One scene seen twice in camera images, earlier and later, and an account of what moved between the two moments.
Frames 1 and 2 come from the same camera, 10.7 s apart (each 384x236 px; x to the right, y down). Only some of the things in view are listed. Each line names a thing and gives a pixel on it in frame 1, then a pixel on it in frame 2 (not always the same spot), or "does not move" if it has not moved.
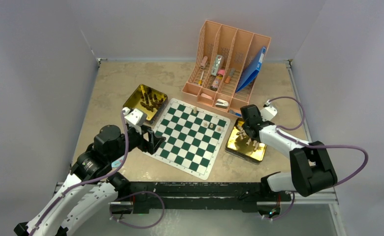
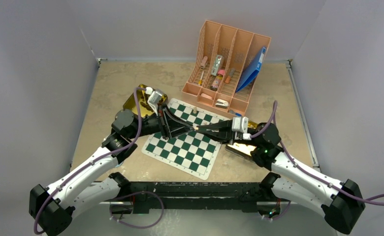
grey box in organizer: [216, 65] does not move
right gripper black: [244, 125] → [221, 131]
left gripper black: [154, 140] → [175, 126]
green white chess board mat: [193, 135] does not move
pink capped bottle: [217, 79] does not move
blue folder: [250, 69] does not move
